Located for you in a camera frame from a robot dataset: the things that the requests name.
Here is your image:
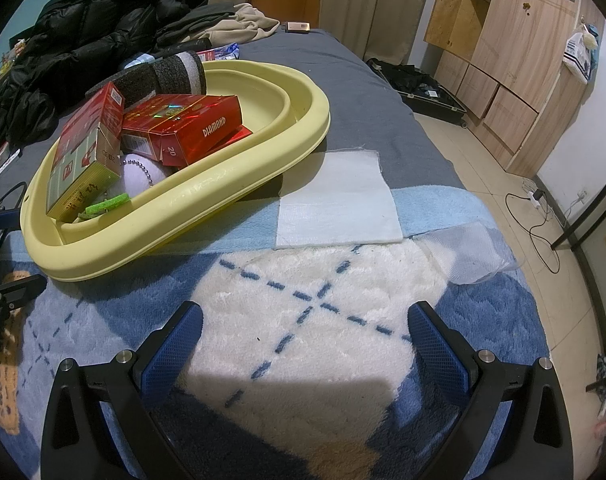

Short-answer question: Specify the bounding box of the beige cloth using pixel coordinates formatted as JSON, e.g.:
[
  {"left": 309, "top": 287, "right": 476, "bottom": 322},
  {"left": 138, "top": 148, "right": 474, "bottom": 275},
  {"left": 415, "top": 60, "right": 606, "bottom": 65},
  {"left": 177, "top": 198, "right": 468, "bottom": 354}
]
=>
[{"left": 190, "top": 2, "right": 282, "bottom": 49}]

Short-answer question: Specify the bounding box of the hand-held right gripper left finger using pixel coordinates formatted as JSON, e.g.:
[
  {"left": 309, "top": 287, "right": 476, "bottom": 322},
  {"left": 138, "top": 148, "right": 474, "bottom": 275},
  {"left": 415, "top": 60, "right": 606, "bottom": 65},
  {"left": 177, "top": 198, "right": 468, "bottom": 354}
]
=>
[{"left": 40, "top": 301, "right": 204, "bottom": 480}]

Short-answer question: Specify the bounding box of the green plastic clip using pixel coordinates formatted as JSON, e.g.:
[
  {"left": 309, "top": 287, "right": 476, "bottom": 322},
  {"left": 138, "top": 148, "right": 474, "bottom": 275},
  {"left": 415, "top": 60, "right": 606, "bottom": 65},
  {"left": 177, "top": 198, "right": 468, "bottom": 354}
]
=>
[{"left": 78, "top": 192, "right": 134, "bottom": 221}]

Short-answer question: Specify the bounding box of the pale yellow plastic basin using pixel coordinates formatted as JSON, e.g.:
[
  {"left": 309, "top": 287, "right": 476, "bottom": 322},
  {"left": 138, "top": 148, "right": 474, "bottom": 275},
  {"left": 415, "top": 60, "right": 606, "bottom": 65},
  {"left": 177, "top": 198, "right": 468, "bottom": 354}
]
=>
[{"left": 20, "top": 59, "right": 331, "bottom": 282}]

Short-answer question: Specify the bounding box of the black open suitcase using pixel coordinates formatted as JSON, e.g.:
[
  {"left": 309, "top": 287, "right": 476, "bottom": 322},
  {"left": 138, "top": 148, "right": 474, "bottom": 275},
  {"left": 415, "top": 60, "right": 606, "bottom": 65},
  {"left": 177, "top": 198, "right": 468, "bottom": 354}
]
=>
[{"left": 365, "top": 57, "right": 468, "bottom": 126}]

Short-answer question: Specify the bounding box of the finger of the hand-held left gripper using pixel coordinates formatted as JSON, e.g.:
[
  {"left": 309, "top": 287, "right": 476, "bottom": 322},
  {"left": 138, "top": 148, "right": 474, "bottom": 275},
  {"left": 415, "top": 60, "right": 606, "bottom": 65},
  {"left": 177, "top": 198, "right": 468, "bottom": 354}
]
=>
[
  {"left": 0, "top": 273, "right": 48, "bottom": 352},
  {"left": 0, "top": 199, "right": 26, "bottom": 233}
]

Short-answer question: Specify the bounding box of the white plush keychain toy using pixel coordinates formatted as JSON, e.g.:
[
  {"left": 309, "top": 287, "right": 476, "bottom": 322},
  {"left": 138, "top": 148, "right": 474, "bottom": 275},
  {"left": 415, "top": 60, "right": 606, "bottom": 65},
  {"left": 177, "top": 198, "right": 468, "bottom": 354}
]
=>
[{"left": 114, "top": 152, "right": 184, "bottom": 201}]

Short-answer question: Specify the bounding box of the black floor cable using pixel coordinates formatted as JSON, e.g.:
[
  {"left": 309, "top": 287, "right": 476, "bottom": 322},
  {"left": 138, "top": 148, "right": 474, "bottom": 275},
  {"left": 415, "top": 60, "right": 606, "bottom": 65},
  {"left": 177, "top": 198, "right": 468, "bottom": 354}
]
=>
[{"left": 505, "top": 190, "right": 564, "bottom": 274}]

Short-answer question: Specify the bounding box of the light blue case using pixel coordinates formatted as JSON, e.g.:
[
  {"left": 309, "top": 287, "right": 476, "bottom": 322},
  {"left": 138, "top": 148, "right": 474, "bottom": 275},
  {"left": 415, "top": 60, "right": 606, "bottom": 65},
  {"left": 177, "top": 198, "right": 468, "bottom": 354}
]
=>
[{"left": 120, "top": 51, "right": 158, "bottom": 70}]

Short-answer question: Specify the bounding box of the white gauze cloth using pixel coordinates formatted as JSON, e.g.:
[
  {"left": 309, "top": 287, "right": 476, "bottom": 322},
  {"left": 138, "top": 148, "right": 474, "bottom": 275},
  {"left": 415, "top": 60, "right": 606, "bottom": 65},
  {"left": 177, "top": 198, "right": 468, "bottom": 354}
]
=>
[{"left": 274, "top": 149, "right": 404, "bottom": 250}]

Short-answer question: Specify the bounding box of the light wooden wardrobe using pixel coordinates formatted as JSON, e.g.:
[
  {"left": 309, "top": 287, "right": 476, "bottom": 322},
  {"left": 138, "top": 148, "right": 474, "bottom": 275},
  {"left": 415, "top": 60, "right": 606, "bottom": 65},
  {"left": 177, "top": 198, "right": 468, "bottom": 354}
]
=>
[{"left": 423, "top": 0, "right": 592, "bottom": 178}]

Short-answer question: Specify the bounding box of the white plastic bag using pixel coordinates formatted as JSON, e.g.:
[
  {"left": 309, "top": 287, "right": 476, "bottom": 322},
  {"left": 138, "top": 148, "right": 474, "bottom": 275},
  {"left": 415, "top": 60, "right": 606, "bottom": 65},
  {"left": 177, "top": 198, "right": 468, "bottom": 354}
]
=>
[{"left": 563, "top": 22, "right": 602, "bottom": 81}]

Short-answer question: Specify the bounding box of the shiny red cigarette box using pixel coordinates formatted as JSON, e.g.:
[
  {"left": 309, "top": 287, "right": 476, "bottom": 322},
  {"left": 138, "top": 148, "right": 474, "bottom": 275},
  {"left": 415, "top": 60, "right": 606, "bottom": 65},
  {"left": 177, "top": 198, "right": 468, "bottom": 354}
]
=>
[{"left": 119, "top": 93, "right": 244, "bottom": 167}]

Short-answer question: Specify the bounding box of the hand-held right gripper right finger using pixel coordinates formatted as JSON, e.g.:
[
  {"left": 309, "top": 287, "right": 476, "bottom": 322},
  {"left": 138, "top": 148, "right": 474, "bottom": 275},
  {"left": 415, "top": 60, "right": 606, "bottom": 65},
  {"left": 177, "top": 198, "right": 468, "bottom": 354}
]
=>
[{"left": 407, "top": 301, "right": 576, "bottom": 480}]

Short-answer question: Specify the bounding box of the black round foam sponge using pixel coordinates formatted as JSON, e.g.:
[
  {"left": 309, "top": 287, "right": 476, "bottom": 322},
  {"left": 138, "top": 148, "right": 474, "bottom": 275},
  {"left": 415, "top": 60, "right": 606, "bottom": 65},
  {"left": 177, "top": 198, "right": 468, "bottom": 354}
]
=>
[{"left": 85, "top": 51, "right": 207, "bottom": 111}]

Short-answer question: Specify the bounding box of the silver red cigarette box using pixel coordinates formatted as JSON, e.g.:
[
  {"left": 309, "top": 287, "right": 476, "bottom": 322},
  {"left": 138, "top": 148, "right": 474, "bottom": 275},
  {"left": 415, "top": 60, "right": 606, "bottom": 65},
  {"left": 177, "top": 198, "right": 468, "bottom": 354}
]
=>
[{"left": 119, "top": 126, "right": 254, "bottom": 160}]

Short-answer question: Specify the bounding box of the red and white cigarette box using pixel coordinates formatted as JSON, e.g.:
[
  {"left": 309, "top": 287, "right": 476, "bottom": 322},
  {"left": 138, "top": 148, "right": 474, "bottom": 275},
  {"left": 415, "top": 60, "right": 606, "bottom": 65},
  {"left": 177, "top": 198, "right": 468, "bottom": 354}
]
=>
[{"left": 45, "top": 81, "right": 125, "bottom": 222}]

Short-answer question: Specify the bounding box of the blue white plush blanket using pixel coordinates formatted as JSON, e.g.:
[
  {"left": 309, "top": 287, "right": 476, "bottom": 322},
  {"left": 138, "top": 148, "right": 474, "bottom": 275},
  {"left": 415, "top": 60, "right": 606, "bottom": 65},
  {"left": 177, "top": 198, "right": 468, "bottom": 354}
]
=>
[{"left": 0, "top": 185, "right": 551, "bottom": 480}]

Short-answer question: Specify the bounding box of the dark green cloth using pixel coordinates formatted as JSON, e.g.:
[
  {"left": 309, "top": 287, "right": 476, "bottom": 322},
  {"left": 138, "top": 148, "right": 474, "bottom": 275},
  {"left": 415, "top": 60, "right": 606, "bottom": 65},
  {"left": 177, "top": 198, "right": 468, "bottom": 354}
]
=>
[{"left": 155, "top": 4, "right": 238, "bottom": 46}]

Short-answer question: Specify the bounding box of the black legged folding table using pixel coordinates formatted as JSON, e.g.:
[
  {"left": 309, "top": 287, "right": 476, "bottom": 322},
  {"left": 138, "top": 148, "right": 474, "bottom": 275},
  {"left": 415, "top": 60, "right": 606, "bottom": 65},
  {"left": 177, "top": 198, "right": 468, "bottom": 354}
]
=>
[{"left": 550, "top": 135, "right": 606, "bottom": 376}]

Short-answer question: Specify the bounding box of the blue plastic packet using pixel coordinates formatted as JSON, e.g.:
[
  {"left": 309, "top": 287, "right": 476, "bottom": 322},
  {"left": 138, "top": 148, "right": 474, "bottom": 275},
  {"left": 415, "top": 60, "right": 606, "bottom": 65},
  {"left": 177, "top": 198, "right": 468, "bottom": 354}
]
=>
[{"left": 198, "top": 42, "right": 242, "bottom": 63}]

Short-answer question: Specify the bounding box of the black puffer jacket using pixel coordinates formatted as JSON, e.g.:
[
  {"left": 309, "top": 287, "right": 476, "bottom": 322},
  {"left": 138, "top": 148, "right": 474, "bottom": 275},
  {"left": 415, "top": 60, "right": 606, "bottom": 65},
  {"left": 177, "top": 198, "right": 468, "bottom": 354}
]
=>
[{"left": 0, "top": 0, "right": 192, "bottom": 156}]

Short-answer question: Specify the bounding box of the sheer white mesh cloth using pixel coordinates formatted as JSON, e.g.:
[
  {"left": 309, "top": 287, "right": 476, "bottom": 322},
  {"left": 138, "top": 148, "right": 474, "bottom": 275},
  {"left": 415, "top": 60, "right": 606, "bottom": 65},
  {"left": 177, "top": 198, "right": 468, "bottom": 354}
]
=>
[{"left": 415, "top": 221, "right": 518, "bottom": 285}]

